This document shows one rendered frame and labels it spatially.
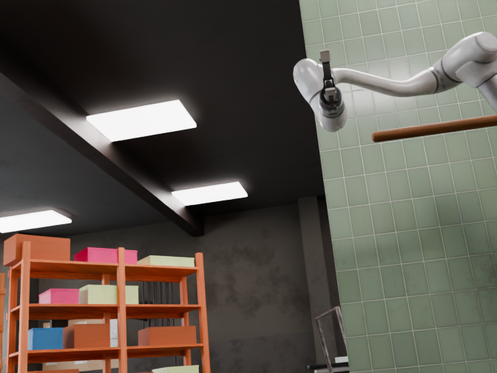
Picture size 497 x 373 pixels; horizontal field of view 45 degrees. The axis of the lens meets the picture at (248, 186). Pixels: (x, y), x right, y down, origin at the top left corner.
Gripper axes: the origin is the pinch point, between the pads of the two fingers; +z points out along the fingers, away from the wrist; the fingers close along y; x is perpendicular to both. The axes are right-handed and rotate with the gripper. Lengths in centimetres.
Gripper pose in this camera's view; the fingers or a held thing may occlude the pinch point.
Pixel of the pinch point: (327, 71)
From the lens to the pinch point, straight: 191.6
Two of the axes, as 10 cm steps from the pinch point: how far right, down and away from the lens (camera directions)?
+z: -1.8, -3.0, -9.4
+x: -9.8, 1.4, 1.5
